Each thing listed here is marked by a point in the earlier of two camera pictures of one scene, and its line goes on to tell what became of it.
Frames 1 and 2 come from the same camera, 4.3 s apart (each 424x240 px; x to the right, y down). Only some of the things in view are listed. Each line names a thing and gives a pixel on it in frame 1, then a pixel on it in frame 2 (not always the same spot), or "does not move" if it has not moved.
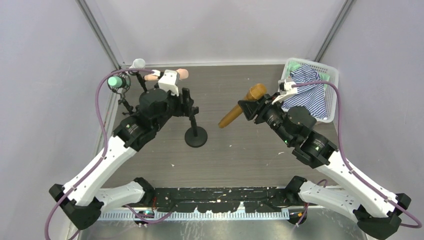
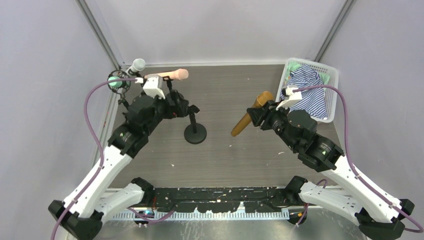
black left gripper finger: [194, 110] does not move
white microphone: [138, 63] does not move
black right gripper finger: [248, 105] → [258, 112]
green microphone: [115, 81] does not move
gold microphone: [255, 93] → [261, 98]
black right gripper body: [257, 108] does not move
